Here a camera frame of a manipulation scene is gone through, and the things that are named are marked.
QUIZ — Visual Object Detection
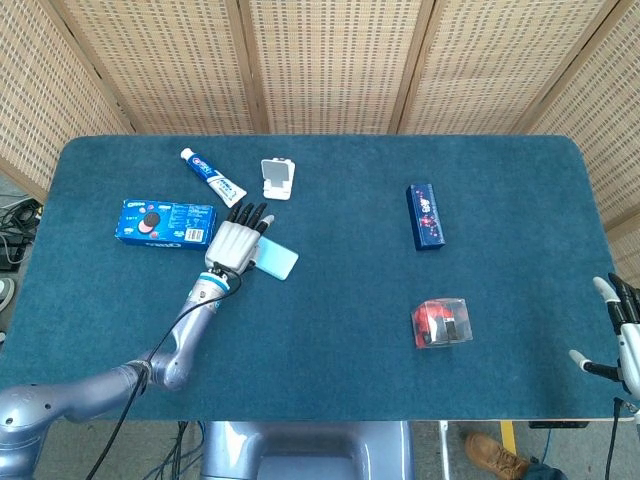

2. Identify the blue Oreo cookie box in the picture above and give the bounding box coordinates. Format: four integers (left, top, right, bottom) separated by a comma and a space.
114, 198, 218, 252

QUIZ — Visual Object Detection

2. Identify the blue white toothpaste tube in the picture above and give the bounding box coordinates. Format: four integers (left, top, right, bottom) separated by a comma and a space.
180, 147, 248, 209

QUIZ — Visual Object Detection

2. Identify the black floor cable bundle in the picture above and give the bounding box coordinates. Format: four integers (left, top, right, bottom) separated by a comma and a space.
0, 194, 45, 274

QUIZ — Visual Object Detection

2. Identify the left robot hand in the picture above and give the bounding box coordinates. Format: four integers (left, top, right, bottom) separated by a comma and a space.
204, 201, 276, 275

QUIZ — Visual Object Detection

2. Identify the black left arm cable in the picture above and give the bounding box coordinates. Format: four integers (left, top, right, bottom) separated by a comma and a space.
85, 269, 244, 480

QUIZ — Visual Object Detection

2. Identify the woven bamboo folding screen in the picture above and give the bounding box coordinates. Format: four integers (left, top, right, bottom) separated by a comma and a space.
0, 0, 640, 274

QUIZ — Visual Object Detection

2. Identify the dark blue patterned box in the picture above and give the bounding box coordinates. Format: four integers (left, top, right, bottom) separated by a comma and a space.
405, 183, 448, 252

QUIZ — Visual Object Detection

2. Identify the white open small case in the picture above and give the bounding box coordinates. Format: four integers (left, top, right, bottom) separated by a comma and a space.
260, 157, 296, 202

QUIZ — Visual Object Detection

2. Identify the brown leather shoe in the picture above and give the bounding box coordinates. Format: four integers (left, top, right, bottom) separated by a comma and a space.
464, 432, 531, 480

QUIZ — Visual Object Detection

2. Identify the teal table cloth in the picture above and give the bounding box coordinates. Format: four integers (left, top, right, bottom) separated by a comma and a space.
0, 133, 617, 422

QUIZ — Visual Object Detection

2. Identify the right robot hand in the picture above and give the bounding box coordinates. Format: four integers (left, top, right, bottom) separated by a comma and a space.
569, 273, 640, 401

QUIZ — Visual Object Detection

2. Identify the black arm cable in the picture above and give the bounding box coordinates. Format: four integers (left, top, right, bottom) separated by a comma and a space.
603, 396, 640, 480
85, 269, 244, 480

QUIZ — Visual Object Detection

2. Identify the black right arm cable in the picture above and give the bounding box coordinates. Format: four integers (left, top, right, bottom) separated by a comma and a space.
603, 396, 640, 480

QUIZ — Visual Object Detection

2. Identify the black box under table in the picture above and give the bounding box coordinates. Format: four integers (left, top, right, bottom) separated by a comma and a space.
528, 420, 589, 431

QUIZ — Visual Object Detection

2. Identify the blue grey robot torso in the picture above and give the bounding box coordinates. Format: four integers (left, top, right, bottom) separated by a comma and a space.
199, 420, 416, 480

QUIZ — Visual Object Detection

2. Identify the clear box with red toy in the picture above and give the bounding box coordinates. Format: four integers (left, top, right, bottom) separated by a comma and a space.
410, 297, 474, 351

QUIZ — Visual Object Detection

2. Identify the light blue smartphone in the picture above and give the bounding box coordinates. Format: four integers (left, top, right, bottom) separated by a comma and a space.
252, 235, 300, 282

